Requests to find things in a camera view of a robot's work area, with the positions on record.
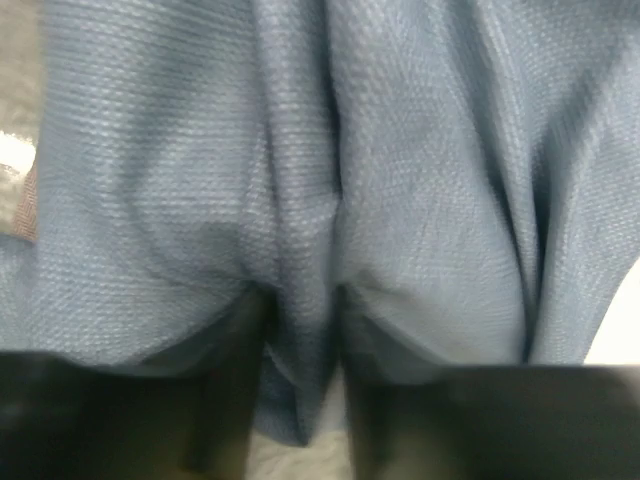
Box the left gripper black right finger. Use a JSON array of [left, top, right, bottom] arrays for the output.
[[337, 292, 639, 479]]

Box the blue striped pillowcase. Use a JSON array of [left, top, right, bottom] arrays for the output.
[[1, 1, 639, 444]]

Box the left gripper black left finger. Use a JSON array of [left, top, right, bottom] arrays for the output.
[[1, 288, 275, 479]]

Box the white pillow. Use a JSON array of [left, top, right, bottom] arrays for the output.
[[246, 264, 639, 480]]

